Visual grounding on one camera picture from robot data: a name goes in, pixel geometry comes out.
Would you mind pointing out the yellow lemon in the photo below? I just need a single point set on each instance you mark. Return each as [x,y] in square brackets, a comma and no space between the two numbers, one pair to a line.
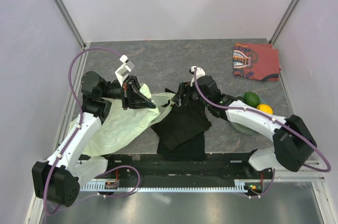
[265,108]

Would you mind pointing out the black folded cloth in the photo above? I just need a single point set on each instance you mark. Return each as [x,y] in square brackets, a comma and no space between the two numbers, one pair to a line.
[181,133]

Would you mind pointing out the green lime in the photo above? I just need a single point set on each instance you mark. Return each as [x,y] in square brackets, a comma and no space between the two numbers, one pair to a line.
[251,99]

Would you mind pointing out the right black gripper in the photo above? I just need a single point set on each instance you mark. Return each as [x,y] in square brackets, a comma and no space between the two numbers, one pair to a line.
[184,88]

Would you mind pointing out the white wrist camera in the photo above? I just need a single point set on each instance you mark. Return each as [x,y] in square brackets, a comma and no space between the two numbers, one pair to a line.
[124,70]
[197,73]

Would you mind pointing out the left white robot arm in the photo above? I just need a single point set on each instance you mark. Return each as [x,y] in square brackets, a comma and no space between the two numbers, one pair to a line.
[60,178]

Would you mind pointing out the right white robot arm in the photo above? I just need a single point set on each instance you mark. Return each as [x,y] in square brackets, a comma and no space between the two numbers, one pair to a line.
[292,142]

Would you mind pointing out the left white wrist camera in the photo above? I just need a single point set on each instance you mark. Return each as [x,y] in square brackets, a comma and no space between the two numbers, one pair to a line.
[124,70]

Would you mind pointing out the light green plastic bag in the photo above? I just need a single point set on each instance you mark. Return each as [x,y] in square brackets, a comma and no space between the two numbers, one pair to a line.
[121,127]

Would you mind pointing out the red printed t-shirt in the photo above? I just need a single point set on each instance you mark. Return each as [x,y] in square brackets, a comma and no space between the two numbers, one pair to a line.
[256,61]

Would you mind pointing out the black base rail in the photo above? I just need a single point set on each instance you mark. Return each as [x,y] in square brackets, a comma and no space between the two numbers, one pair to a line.
[231,166]

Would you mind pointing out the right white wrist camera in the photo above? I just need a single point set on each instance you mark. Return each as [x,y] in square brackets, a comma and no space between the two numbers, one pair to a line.
[197,73]

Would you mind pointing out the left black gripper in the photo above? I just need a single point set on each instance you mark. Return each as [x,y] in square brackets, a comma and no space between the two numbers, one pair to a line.
[133,96]

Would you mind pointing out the grey-green round plate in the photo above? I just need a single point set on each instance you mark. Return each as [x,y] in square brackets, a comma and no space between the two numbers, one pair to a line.
[241,128]

